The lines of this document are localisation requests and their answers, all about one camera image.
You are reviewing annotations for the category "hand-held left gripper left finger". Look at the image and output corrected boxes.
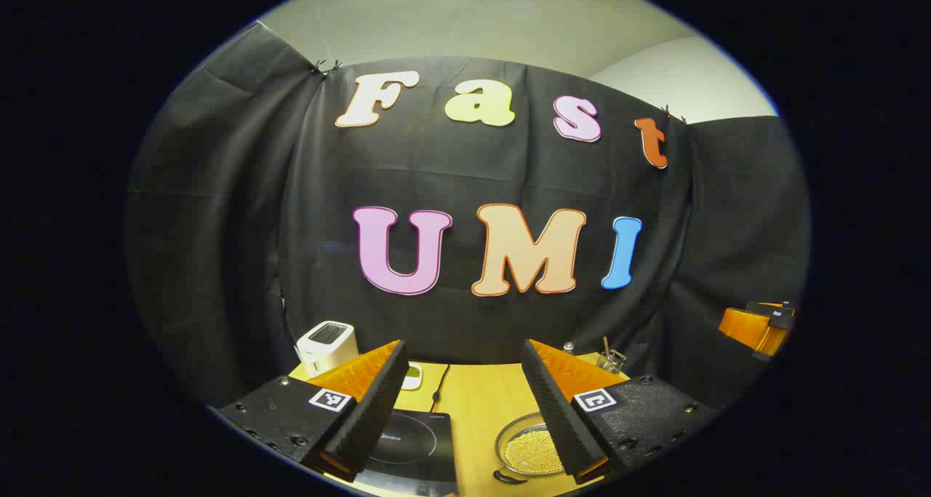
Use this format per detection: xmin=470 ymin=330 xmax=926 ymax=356
xmin=218 ymin=339 xmax=410 ymax=483

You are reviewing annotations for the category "black induction cooktop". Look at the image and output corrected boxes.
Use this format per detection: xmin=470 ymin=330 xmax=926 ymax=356
xmin=354 ymin=408 xmax=459 ymax=497

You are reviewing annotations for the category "white toaster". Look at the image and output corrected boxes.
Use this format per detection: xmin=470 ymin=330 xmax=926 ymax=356
xmin=296 ymin=321 xmax=359 ymax=378

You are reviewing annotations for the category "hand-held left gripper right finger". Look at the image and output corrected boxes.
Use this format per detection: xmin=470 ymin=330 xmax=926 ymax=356
xmin=521 ymin=339 xmax=717 ymax=485

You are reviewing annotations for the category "black power cable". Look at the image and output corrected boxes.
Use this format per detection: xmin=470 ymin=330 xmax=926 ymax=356
xmin=431 ymin=364 xmax=452 ymax=413

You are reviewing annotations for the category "glass cup with stick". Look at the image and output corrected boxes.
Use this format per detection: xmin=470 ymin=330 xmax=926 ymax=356
xmin=601 ymin=337 xmax=628 ymax=374

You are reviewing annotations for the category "steel pot with soybeans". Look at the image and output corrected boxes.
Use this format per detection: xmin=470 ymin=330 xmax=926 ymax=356
xmin=493 ymin=412 xmax=575 ymax=485

